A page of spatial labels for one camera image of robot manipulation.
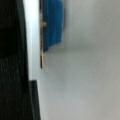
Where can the blue book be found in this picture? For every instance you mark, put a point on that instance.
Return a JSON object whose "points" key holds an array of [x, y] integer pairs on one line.
{"points": [[53, 15]]}

